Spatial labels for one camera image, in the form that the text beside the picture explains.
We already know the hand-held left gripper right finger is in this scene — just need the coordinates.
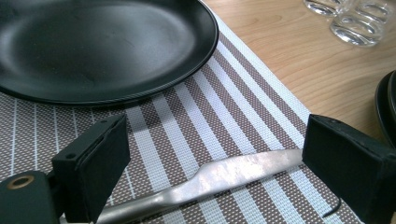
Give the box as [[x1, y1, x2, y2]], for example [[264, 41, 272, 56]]
[[302, 113, 396, 224]]

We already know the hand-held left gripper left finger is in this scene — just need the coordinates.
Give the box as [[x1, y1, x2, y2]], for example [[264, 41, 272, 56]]
[[50, 113, 131, 223]]

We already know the silver cutlery handle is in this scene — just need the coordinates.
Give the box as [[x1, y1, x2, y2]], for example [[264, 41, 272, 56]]
[[96, 148, 304, 224]]

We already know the black plate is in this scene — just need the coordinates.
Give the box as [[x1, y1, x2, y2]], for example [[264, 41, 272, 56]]
[[0, 0, 219, 106], [374, 69, 396, 150]]

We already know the short clear glass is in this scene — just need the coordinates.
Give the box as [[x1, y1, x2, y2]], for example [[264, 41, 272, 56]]
[[330, 8, 386, 48], [354, 0, 396, 24]]

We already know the brown white striped woven placemat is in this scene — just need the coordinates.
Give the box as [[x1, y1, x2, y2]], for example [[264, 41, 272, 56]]
[[0, 12, 365, 224]]

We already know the tall clear glass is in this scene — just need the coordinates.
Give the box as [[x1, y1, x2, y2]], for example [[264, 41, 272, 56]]
[[303, 0, 353, 18]]

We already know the thin black wire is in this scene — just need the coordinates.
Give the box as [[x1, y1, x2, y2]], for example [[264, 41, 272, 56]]
[[321, 197, 342, 218]]

